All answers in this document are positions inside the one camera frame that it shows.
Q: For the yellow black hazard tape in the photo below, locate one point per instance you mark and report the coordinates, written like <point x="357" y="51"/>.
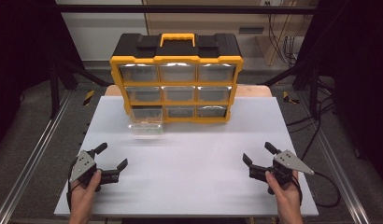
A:
<point x="89" y="97"/>
<point x="289" y="98"/>

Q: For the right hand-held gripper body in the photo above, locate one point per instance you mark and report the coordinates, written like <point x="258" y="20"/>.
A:
<point x="287" y="163"/>

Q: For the clear plastic organizer drawer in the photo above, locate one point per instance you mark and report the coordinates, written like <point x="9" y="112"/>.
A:
<point x="146" y="127"/>

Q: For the grid of clear drawers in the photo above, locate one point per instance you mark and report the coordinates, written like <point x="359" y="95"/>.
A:
<point x="177" y="73"/>

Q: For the aluminium floor rail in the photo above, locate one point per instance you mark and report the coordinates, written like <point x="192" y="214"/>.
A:
<point x="339" y="168"/>
<point x="27" y="168"/>

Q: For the yellow black organizer cabinet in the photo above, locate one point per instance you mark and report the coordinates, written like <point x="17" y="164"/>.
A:
<point x="143" y="43"/>

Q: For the person's right hand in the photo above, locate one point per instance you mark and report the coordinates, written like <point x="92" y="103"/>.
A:
<point x="287" y="196"/>

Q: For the black horizontal frame bar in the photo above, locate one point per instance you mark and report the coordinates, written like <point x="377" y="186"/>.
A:
<point x="211" y="9"/>

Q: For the black curtain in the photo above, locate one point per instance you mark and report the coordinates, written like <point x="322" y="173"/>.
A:
<point x="21" y="62"/>
<point x="361" y="77"/>

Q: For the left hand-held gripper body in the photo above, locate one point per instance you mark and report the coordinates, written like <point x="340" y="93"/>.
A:
<point x="82" y="166"/>

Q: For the person's left hand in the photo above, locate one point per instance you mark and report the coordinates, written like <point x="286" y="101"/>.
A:
<point x="83" y="196"/>

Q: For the wooden cabinet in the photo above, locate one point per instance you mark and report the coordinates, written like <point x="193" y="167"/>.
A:
<point x="211" y="23"/>

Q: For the black metal stand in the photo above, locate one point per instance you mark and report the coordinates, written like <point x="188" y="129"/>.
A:
<point x="54" y="93"/>
<point x="313" y="93"/>

